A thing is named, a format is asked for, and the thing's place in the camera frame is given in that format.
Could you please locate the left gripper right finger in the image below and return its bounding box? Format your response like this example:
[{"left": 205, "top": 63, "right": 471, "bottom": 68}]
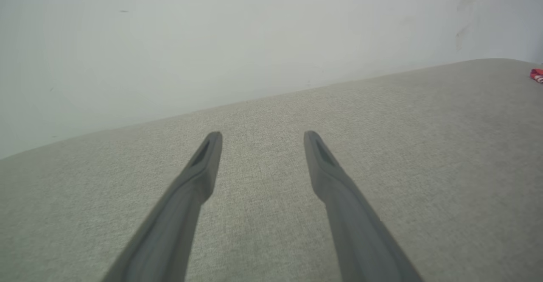
[{"left": 303, "top": 130, "right": 425, "bottom": 282}]

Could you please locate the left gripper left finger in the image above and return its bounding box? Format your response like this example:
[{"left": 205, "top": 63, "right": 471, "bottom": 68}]
[{"left": 102, "top": 131, "right": 224, "bottom": 282}]

